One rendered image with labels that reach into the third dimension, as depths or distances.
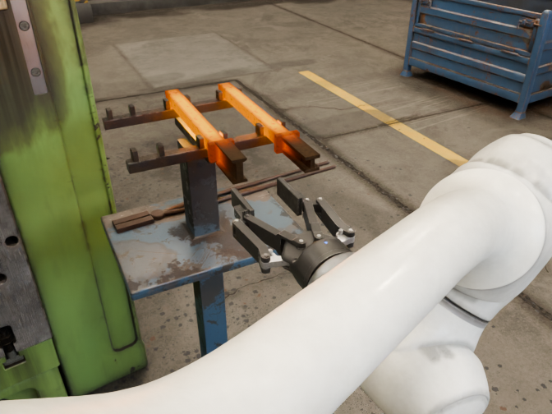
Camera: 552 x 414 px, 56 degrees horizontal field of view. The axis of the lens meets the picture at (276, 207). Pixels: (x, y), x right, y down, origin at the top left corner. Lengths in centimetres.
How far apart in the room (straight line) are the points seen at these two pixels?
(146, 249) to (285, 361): 90
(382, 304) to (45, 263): 129
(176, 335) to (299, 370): 174
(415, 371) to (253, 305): 161
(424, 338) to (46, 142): 107
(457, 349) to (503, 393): 143
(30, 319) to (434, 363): 104
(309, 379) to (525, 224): 25
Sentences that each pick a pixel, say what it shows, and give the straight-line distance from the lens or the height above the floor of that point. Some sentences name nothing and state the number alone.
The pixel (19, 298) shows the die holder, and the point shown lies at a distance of 131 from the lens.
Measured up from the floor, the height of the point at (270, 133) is 101.
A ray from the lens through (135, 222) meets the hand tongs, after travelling 121.
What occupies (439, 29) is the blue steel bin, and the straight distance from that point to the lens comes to 439.
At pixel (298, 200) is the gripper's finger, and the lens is 75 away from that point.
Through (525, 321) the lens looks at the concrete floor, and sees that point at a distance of 221.
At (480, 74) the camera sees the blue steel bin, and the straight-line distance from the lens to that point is 420.
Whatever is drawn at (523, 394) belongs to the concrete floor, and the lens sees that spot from 195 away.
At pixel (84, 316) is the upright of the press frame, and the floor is 32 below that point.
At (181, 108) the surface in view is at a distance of 108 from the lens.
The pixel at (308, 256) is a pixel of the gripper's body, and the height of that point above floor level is 103.
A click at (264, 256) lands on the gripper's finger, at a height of 102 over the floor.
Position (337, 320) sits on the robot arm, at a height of 122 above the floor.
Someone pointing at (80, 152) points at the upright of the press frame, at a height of 83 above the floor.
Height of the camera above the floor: 141
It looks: 32 degrees down
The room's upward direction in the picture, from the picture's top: straight up
